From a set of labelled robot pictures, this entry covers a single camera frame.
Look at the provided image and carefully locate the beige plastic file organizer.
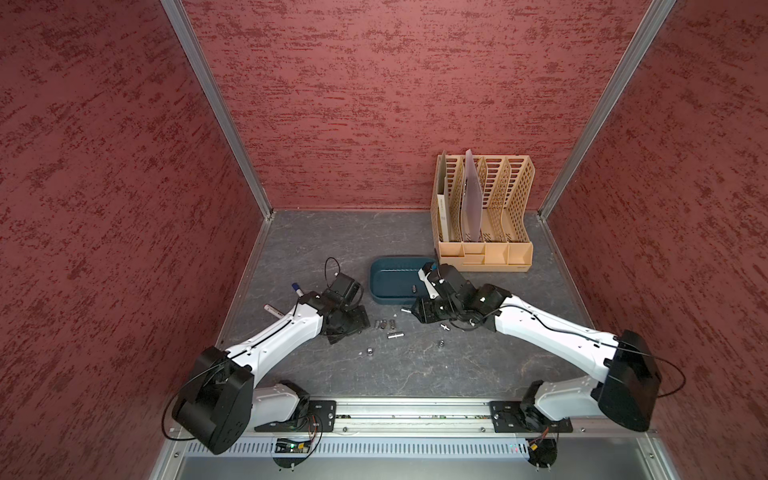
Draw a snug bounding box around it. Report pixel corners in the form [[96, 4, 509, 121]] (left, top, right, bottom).
[[430, 153, 535, 273]]

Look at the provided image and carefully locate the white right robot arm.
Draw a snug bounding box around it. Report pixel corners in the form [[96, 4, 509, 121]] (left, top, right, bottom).
[[411, 262, 682, 432]]

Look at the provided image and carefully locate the aluminium front rail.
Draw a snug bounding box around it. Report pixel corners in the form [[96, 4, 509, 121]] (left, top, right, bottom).
[[150, 397, 680, 479]]

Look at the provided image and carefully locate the white folder in organizer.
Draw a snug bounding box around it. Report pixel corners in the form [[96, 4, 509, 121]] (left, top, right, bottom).
[[436, 151, 451, 242]]

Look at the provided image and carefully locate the aluminium corner post right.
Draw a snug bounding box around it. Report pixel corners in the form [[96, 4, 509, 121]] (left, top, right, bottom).
[[538, 0, 676, 222]]

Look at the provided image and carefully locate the aluminium corner post left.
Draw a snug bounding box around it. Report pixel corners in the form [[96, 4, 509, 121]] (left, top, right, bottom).
[[160, 0, 274, 222]]

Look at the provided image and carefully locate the red capped white marker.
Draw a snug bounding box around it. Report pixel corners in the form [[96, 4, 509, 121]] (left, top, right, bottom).
[[263, 304, 285, 319]]

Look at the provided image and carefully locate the teal plastic storage box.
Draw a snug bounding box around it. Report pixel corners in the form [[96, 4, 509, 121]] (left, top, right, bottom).
[[369, 256, 435, 305]]

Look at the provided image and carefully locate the aluminium corner post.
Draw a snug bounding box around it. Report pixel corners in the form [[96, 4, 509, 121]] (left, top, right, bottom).
[[160, 0, 274, 222], [538, 0, 676, 222]]

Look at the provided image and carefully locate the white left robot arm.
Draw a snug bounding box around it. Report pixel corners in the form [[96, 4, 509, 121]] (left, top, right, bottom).
[[161, 273, 370, 454]]

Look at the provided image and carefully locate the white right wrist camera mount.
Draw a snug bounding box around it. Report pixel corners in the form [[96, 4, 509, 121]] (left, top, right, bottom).
[[418, 267, 439, 300]]

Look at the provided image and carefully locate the purple folder in organizer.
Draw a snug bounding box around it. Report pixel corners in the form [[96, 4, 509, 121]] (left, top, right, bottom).
[[462, 149, 483, 242]]

